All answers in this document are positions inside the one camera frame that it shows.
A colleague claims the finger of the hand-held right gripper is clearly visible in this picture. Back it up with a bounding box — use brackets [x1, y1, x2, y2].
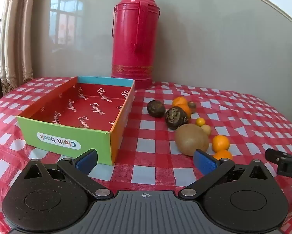
[265, 148, 287, 164]

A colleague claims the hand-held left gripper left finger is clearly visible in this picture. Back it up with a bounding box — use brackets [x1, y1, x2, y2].
[22, 149, 114, 199]

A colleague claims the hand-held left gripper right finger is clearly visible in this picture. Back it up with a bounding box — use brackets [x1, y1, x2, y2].
[178, 149, 271, 199]

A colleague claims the orange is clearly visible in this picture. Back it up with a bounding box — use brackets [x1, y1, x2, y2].
[212, 135, 230, 152]
[172, 97, 188, 108]
[178, 104, 192, 119]
[214, 150, 233, 161]

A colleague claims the brown kiwi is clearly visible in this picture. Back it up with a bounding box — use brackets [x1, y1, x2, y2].
[175, 123, 210, 156]

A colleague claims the colourful cardboard box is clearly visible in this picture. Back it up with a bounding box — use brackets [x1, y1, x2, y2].
[16, 76, 136, 166]

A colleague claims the dark wrinkled round fruit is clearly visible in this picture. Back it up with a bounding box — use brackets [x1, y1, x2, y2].
[165, 106, 189, 130]
[146, 100, 165, 117]

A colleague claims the red checkered tablecloth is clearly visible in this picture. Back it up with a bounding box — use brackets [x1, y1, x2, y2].
[0, 77, 292, 234]

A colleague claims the red thermos flask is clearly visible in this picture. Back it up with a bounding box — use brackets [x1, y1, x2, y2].
[111, 0, 160, 89]

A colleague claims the beige curtain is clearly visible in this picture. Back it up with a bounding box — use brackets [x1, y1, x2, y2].
[0, 0, 42, 97]

